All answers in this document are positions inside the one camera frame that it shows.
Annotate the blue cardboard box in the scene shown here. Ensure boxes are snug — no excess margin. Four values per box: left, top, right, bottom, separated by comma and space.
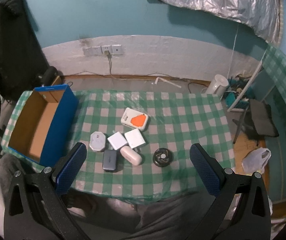
8, 85, 78, 167

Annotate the grey wall charger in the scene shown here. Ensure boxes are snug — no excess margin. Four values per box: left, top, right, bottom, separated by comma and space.
102, 150, 118, 172

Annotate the white octagonal box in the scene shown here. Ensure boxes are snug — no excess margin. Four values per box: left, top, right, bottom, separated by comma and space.
89, 131, 106, 152

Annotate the black round disc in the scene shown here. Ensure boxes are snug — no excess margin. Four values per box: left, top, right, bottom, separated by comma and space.
153, 148, 173, 167

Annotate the white square charger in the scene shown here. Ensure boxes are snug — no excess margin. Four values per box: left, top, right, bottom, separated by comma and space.
107, 132, 128, 151

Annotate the white oval case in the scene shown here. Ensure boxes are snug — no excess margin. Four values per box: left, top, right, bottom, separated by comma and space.
120, 146, 142, 166

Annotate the white orange power bank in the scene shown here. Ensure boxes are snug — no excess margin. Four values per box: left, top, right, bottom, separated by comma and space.
121, 107, 149, 131

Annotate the white plastic bag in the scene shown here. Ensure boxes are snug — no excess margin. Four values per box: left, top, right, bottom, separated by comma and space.
241, 147, 272, 174

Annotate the black folding stool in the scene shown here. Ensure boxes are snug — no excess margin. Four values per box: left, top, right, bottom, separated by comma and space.
232, 99, 279, 144

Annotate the green checkered tablecloth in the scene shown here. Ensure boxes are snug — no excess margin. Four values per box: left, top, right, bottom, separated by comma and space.
0, 89, 236, 201

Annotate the white electric kettle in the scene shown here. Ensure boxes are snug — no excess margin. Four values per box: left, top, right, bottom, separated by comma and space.
205, 74, 229, 98

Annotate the black office chair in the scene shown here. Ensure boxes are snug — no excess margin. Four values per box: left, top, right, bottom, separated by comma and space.
0, 0, 58, 100

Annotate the wall socket strip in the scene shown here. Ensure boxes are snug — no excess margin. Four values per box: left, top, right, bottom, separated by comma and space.
83, 44, 123, 57

